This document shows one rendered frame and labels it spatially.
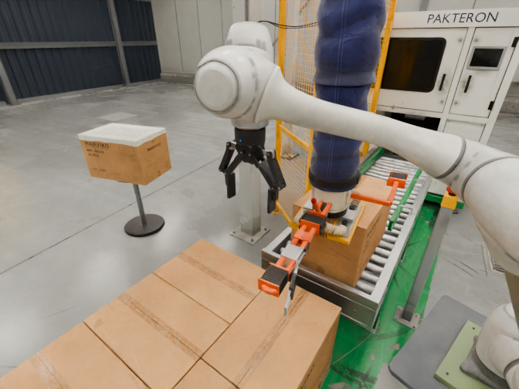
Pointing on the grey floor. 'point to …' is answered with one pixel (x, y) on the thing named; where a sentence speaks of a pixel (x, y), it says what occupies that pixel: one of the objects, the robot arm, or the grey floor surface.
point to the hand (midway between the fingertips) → (250, 200)
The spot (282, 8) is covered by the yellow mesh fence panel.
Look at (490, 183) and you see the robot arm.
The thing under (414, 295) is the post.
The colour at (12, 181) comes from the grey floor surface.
